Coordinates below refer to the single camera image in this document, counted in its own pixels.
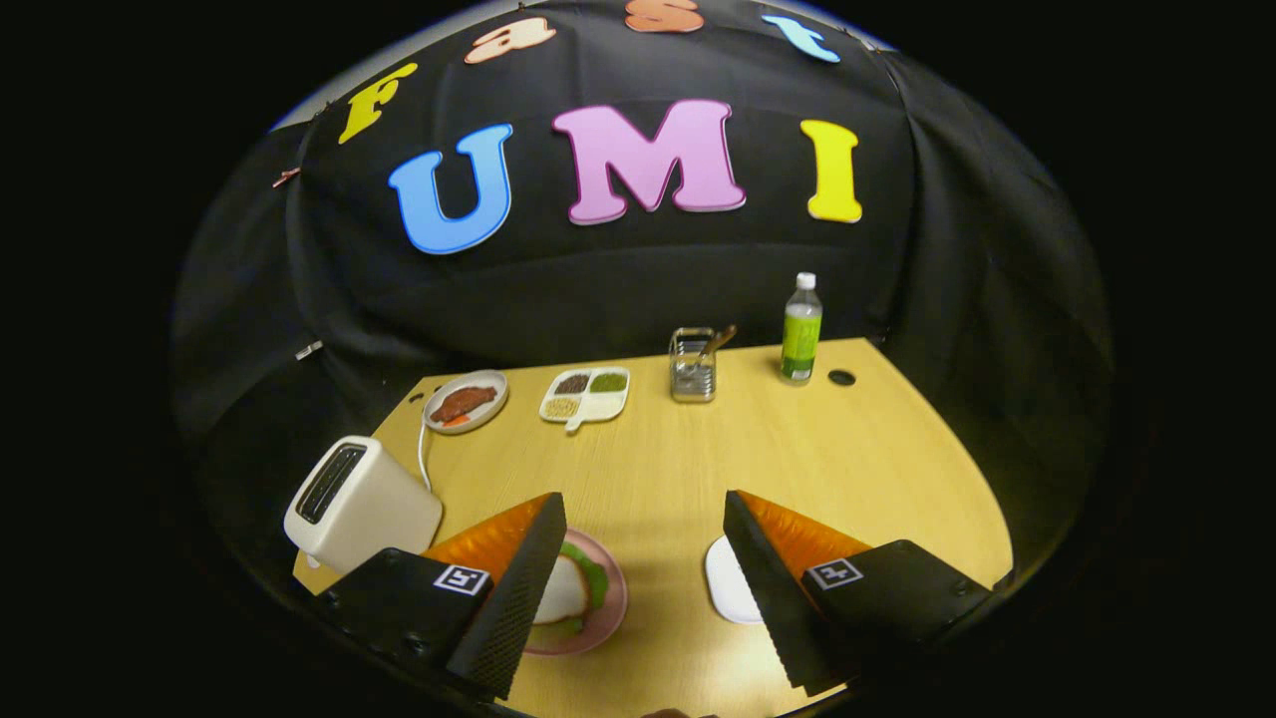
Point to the plain bread slice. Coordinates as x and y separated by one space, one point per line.
563 593

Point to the pink plate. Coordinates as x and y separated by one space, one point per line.
615 608

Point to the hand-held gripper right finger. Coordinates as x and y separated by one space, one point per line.
773 598

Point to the black table grommet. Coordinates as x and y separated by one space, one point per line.
842 377

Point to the white divided bean dish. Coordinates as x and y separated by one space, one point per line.
598 404

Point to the white backdrop clip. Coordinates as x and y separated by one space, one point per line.
308 349

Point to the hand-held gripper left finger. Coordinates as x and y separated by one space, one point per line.
523 598

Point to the black backdrop cloth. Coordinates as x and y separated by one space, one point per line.
598 279

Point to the white plate with meat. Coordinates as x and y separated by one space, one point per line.
495 379

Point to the green lettuce leaf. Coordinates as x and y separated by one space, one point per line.
598 578

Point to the white toaster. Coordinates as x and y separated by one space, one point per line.
389 509

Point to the red backdrop clip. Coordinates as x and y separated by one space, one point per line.
286 178

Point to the green label plastic bottle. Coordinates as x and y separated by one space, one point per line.
800 339

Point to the brown meat steak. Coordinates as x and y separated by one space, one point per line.
464 403

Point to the empty white plate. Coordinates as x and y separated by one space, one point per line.
728 588

